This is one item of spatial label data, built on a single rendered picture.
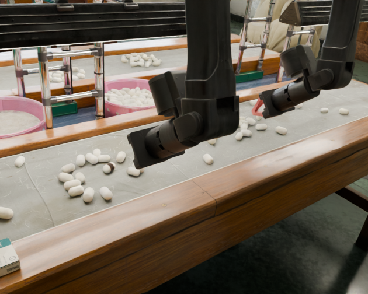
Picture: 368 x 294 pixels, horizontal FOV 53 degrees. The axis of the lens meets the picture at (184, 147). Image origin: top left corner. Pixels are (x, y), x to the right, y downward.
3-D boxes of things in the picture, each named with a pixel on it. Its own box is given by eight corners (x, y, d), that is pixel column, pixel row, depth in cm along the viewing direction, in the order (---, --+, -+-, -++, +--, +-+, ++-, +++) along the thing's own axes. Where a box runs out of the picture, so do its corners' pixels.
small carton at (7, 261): (21, 268, 59) (19, 259, 58) (-3, 277, 57) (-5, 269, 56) (10, 245, 63) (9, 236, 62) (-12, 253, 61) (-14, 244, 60)
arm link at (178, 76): (200, 133, 51) (239, 124, 57) (176, 55, 52) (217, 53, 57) (152, 152, 60) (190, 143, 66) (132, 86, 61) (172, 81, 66)
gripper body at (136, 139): (124, 135, 67) (142, 124, 60) (170, 123, 72) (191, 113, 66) (135, 169, 66) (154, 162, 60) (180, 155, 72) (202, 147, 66)
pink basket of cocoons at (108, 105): (184, 115, 138) (186, 91, 133) (140, 141, 117) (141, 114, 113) (128, 95, 149) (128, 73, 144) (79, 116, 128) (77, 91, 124)
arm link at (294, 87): (312, 97, 83) (327, 94, 86) (302, 68, 83) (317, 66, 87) (288, 107, 88) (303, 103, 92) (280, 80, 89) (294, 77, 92)
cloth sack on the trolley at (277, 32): (321, 60, 411) (331, 25, 392) (280, 67, 368) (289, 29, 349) (281, 46, 447) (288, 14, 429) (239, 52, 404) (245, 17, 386)
